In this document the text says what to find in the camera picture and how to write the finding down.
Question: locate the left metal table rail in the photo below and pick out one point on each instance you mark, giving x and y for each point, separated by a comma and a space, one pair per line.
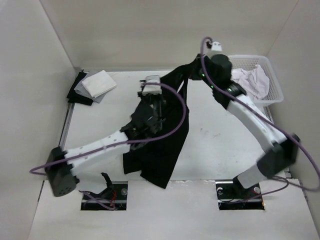
62, 130

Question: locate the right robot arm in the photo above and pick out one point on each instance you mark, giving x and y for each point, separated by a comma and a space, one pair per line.
280, 151

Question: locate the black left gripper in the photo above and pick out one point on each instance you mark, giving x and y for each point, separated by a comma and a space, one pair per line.
143, 97

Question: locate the crumpled white tank top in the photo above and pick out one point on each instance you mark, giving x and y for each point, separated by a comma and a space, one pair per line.
255, 81

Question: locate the black tank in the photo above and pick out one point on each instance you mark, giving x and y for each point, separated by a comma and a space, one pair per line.
74, 97
157, 159

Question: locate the white plastic mesh basket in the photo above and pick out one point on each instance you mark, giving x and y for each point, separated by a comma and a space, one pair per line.
248, 62

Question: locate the folded white tank top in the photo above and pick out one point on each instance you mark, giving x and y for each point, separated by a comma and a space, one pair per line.
98, 84

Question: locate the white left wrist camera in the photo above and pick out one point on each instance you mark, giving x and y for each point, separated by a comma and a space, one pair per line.
150, 85

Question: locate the folded grey tank top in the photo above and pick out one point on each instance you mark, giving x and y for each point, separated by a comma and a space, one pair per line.
80, 89

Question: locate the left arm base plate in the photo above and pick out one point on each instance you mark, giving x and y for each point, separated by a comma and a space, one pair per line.
111, 199

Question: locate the folded black tank top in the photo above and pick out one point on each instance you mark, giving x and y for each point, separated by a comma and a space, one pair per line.
74, 97

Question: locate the metal table rail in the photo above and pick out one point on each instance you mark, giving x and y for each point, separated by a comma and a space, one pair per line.
62, 130
286, 173

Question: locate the right metal table rail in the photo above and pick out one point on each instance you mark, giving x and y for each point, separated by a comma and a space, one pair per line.
286, 173

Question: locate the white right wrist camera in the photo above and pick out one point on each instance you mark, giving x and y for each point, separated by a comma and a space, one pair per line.
215, 46

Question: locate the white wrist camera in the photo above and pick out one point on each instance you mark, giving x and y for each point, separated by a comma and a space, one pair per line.
150, 85
215, 46

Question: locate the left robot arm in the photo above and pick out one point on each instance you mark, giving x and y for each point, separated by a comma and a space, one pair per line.
69, 170

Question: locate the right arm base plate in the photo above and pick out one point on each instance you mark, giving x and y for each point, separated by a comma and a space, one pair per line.
231, 198

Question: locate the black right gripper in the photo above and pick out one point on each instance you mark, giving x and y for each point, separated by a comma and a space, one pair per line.
208, 60

